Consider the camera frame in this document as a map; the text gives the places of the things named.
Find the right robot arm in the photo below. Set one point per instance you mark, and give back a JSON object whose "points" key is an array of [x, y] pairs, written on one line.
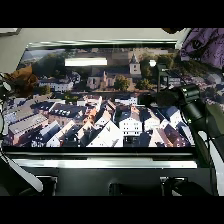
{"points": [[210, 156]]}

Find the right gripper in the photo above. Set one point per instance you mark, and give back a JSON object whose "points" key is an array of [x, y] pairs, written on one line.
{"points": [[185, 96]]}

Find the silver frame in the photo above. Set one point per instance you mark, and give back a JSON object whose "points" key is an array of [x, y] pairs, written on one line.
{"points": [[106, 164]]}

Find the brown garment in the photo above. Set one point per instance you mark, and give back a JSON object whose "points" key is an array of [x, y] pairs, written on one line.
{"points": [[22, 80]]}

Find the purple patterned garment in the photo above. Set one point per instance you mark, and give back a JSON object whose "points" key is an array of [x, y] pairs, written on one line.
{"points": [[205, 45]]}

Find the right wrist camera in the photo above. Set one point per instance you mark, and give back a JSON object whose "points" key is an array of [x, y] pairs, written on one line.
{"points": [[162, 77]]}

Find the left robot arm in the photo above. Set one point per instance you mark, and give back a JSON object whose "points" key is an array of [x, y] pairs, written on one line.
{"points": [[25, 177]]}

